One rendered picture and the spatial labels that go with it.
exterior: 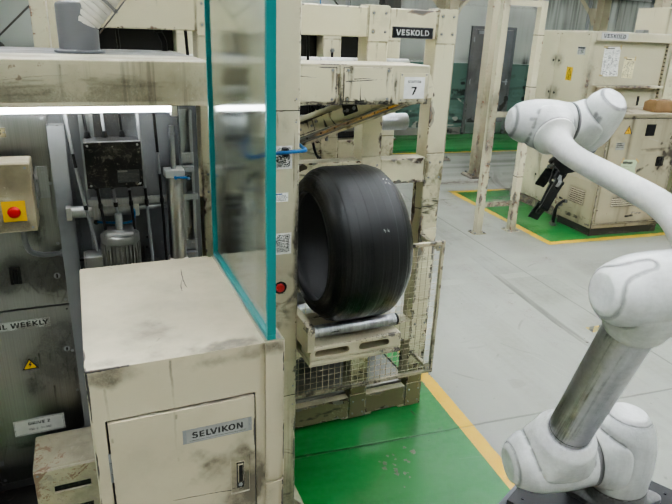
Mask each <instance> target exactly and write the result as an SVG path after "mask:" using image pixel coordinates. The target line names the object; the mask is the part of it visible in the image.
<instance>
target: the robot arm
mask: <svg viewBox="0 0 672 504"><path fill-rule="evenodd" d="M626 110H627V104H626V101H625V99H624V97H623V96H622V95H621V94H620V93H619V92H617V91H615V90H613V89H610V88H603V89H601V90H599V91H597V92H595V93H593V94H592V95H590V96H589V97H588V98H587V99H583V100H580V101H576V102H565V101H561V100H551V99H534V100H527V101H523V102H520V103H517V104H515V105H514V106H513V107H512V108H511V109H510V110H509V111H508V113H507V115H506V119H505V130H506V132H507V134H508V136H509V137H510V138H512V139H513V140H515V141H517V142H520V143H525V144H526V145H527V146H529V147H532V148H534V149H535V150H537V151H538V152H539V153H541V154H545V155H550V154H551V155H553V157H552V158H550V159H549V160H548V163H549V164H548V165H547V167H546V168H545V169H544V171H543V172H542V174H541V175H540V176H539V178H538V179H537V180H536V182H535V184H536V185H538V186H541V187H545V185H546V184H547V183H548V182H549V184H548V186H547V188H546V191H545V193H544V195H543V197H542V199H541V201H538V202H537V204H536V205H535V206H534V208H533V209H532V210H531V212H530V213H529V214H528V217H531V218H533V219H536V220H538V219H539V217H540V216H541V215H542V214H543V212H544V211H548V210H549V208H550V206H551V205H552V203H553V201H554V199H555V198H556V196H557V194H558V192H559V191H560V189H561V188H562V186H563V185H564V182H563V179H564V178H565V177H566V175H567V173H573V172H576V173H578V174H580V175H582V176H583V177H585V178H587V179H589V180H590V181H592V182H594V183H596V184H597V185H599V186H601V187H603V188H604V189H606V190H608V191H610V192H612V193H613V194H615V195H617V196H619V197H620V198H622V199H624V200H626V201H627V202H629V203H631V204H633V205H634V206H636V207H638V208H639V209H641V210H642V211H644V212H645V213H647V214H648V215H649V216H651V217H652V218H653V219H654V220H655V221H656V222H657V223H658V224H659V225H660V227H661V228H662V230H663V231H664V233H665V235H666V237H667V239H668V241H669V243H670V244H671V246H672V194H671V193H669V192H668V191H666V190H665V189H663V188H661V187H659V186H658V185H656V184H654V183H652V182H650V181H648V180H646V179H644V178H642V177H640V176H638V175H636V174H634V173H632V172H630V171H628V170H626V169H624V168H622V167H620V166H618V165H615V164H613V163H611V162H609V161H607V160H605V159H603V158H601V157H599V156H597V155H595V154H594V153H595V152H596V150H597V149H598V148H599V147H600V146H602V145H603V144H605V143H606V142H607V141H608V140H609V138H610V137H611V136H612V135H613V134H614V132H615V131H616V130H617V128H618V127H619V125H620V123H621V122H622V120H623V118H624V116H625V113H626ZM552 179H553V180H554V181H552ZM588 293H589V300H590V304H591V307H592V309H593V311H594V312H595V313H596V315H597V316H598V317H599V318H600V319H601V321H602V324H601V326H600V328H599V330H598V331H597V333H596V335H595V337H594V339H593V340H592V342H591V344H590V346H589V348H588V350H587V351H586V353H585V355H584V357H583V359H582V361H581V362H580V364H579V366H578V368H577V370H576V372H575V373H574V375H573V377H572V379H571V381H570V383H569V384H568V386H567V388H566V390H565V392H564V393H563V395H562V397H561V399H560V401H559V403H558V404H557V406H556V408H555V409H548V410H546V411H543V412H542V413H541V414H539V416H538V417H536V418H535V419H534V420H533V421H531V422H530V423H529V424H528V425H526V426H525V427H524V428H523V429H522V430H518V431H515V432H514V433H513V434H512V435H511V436H510V437H509V438H508V439H507V440H506V441H505V443H504V446H503V447H502V451H501V457H502V463H503V467H504V470H505V473H506V475H507V477H508V479H509V480H510V481H511V482H512V483H513V484H515V485H516V486H517V487H518V488H521V489H523V490H526V491H529V492H533V493H540V494H548V493H561V492H565V493H566V494H567V495H569V496H571V497H573V498H576V499H578V500H579V501H581V502H583V503H584V504H660V502H661V497H660V495H659V494H657V493H655V492H653V491H651V490H648V487H649V485H650V482H651V480H652V476H653V473H654V469H655V464H656V459H657V452H658V440H657V434H656V430H655V426H654V424H652V422H651V420H650V418H649V416H648V415H647V413H646V412H645V411H643V410H642V409H640V408H639V407H637V406H635V405H632V404H629V403H624V402H617V400H618V399H619V397H620V396H621V394H622V393H623V391H624V390H625V388H626V387H627V385H628V384H629V382H630V380H631V379H632V377H633V376H634V374H635V373H636V371H637V370H638V368H639V367H640V365H641V364H642V362H643V361H644V359H645V358H646V356H647V355H648V353H649V352H650V350H651V349H652V348H653V347H657V346H659V345H661V344H663V343H664V342H665V341H666V340H668V339H669V338H671V337H672V249H665V250H652V251H644V252H637V253H631V254H627V255H624V256H620V257H618V258H615V259H613V260H611V261H609V262H607V263H605V264H604V265H602V266H601V267H599V268H598V269H597V270H596V271H595V272H594V274H593V276H592V278H591V280H590V283H589V289H588ZM616 402H617V403H616Z"/></svg>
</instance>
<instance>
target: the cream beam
mask: <svg viewBox="0 0 672 504"><path fill-rule="evenodd" d="M429 76H430V66H429V65H421V64H413V63H405V62H380V61H328V60H301V77H300V106H303V105H392V104H427V99H428V88H429ZM405 77H425V87H424V99H403V93H404V80H405Z"/></svg>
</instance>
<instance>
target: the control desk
mask: <svg viewBox="0 0 672 504"><path fill-rule="evenodd" d="M79 274H80V296H81V317H82V338H83V359H84V375H85V383H86V391H87V399H88V407H89V415H90V422H91V430H92V438H93V446H94V454H95V462H96V470H97V478H98V485H99V493H100V501H101V504H283V477H282V476H283V474H284V338H283V336H282V335H281V334H280V332H279V331H278V329H277V328H276V339H273V340H267V339H266V337H265V336H264V334H263V332H262V331H261V329H260V328H259V326H258V324H257V323H256V321H255V320H254V318H253V317H252V315H251V313H250V312H249V310H248V309H247V307H246V305H245V304H244V302H243V301H242V299H241V297H240V296H239V294H238V293H237V291H236V289H235V288H234V286H233V285H232V283H231V281H230V280H229V278H228V277H227V275H226V273H225V272H224V270H223V269H222V267H221V265H220V264H219V262H218V261H217V259H216V257H215V256H214V255H212V257H208V256H202V257H192V258H183V259H173V260H163V261H154V262H144V263H135V264H125V265H116V266H106V267H97V268H87V269H80V270H79Z"/></svg>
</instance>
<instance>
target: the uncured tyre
mask: <svg viewBox="0 0 672 504"><path fill-rule="evenodd" d="M347 174H356V175H347ZM338 175H340V176H338ZM380 177H383V178H388V180H389V181H390V183H391V185H387V184H386V185H385V184H384V182H383V181H382V179H381V178H380ZM382 227H390V230H391V234H386V235H383V231H382ZM297 262H298V275H297V284H298V287H299V289H300V292H301V294H302V296H303V298H304V300H305V302H306V304H307V305H308V306H309V308H310V309H311V310H313V311H314V312H315V313H317V314H318V315H319V316H321V317H322V318H323V319H325V320H329V321H336V322H339V321H345V320H351V319H358V318H364V317H370V316H376V315H381V314H383V313H385V312H387V311H389V310H391V309H392V308H393V307H394V306H395V305H396V304H397V303H398V301H399V299H400V298H401V296H402V295H403V293H404V291H405V289H406V287H407V285H408V282H409V279H410V275H411V271H412V264H413V236H412V228H411V222H410V218H409V214H408V210H407V207H406V204H405V202H404V199H403V197H402V195H401V193H400V191H399V189H398V188H397V186H396V185H395V184H394V183H393V181H392V180H391V179H390V178H389V177H388V176H387V175H386V174H385V173H384V172H383V171H382V170H380V169H379V168H377V167H374V166H370V165H366V164H356V165H337V166H321V167H318V168H315V169H312V170H310V171H309V172H308V173H307V174H306V175H305V176H304V177H303V178H302V180H301V181H300V182H299V206H298V256H297Z"/></svg>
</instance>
